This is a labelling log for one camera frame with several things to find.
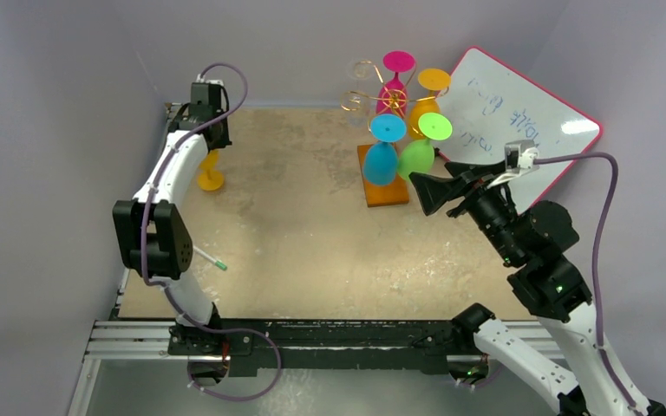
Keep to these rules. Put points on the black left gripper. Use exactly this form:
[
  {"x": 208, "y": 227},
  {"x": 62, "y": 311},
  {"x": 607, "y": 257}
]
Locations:
[{"x": 224, "y": 110}]

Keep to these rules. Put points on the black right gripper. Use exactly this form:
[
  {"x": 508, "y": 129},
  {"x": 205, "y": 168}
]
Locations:
[{"x": 467, "y": 193}]

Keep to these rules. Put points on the green plastic wine glass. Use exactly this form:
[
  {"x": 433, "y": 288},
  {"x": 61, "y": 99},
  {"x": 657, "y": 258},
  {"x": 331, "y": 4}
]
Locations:
[{"x": 418, "y": 156}]

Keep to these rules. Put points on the blue plastic wine glass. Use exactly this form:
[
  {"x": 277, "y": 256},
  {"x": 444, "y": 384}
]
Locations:
[{"x": 380, "y": 161}]

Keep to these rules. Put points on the pink plastic wine glass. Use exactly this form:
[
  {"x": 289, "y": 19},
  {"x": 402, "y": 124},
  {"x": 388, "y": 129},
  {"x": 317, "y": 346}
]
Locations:
[{"x": 393, "y": 96}]

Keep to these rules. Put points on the orange plastic wine glass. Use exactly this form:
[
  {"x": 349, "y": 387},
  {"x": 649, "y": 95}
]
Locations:
[{"x": 434, "y": 81}]

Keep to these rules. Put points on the clear wine glass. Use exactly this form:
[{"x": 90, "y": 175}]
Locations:
[{"x": 355, "y": 102}]

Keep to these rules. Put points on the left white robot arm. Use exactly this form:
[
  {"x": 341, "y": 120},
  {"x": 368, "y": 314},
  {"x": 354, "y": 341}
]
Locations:
[{"x": 152, "y": 236}]

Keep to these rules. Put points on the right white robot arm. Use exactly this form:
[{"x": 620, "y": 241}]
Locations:
[{"x": 592, "y": 381}]

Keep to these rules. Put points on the pink framed whiteboard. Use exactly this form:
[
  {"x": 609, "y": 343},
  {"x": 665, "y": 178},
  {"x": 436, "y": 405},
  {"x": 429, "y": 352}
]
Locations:
[{"x": 489, "y": 105}]

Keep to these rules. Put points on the green capped white marker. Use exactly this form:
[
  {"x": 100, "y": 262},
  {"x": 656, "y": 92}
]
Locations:
[{"x": 211, "y": 259}]

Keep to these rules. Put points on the gold wire glass rack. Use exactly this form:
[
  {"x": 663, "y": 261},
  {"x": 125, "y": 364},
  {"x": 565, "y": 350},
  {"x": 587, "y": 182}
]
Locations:
[{"x": 405, "y": 121}]

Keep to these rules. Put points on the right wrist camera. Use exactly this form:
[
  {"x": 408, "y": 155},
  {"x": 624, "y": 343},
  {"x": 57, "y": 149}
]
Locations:
[{"x": 519, "y": 161}]

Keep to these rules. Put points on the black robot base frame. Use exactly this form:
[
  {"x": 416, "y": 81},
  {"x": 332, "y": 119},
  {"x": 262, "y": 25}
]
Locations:
[{"x": 467, "y": 347}]

